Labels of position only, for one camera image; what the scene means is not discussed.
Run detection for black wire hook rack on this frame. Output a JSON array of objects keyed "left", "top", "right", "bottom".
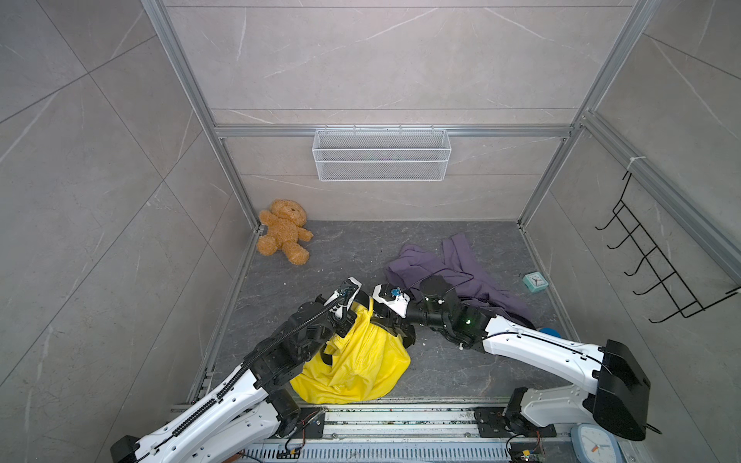
[{"left": 594, "top": 173, "right": 740, "bottom": 324}]

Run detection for metal base rail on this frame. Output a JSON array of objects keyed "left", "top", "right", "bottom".
[{"left": 167, "top": 398, "right": 638, "bottom": 463}]

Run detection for yellow trousers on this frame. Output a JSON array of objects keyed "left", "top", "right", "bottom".
[{"left": 291, "top": 302, "right": 411, "bottom": 404}]

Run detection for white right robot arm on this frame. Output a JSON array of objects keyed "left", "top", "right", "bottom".
[{"left": 370, "top": 276, "right": 651, "bottom": 442}]

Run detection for white round wall clock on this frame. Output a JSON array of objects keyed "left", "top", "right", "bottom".
[{"left": 570, "top": 424, "right": 623, "bottom": 463}]

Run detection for purple trousers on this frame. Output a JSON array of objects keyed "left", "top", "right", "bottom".
[{"left": 384, "top": 233, "right": 535, "bottom": 328}]

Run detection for blue round object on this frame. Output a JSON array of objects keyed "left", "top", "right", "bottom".
[{"left": 540, "top": 327, "right": 562, "bottom": 339}]

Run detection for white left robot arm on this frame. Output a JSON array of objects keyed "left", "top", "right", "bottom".
[{"left": 110, "top": 278, "right": 361, "bottom": 462}]

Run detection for brown teddy bear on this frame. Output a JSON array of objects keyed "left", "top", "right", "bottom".
[{"left": 257, "top": 200, "right": 314, "bottom": 265}]

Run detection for white wire mesh basket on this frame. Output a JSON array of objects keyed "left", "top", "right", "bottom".
[{"left": 312, "top": 128, "right": 452, "bottom": 182}]

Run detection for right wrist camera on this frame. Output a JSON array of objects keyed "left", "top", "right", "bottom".
[{"left": 372, "top": 283, "right": 411, "bottom": 319}]

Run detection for small green alarm clock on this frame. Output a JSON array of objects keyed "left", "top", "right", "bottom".
[{"left": 522, "top": 271, "right": 549, "bottom": 293}]

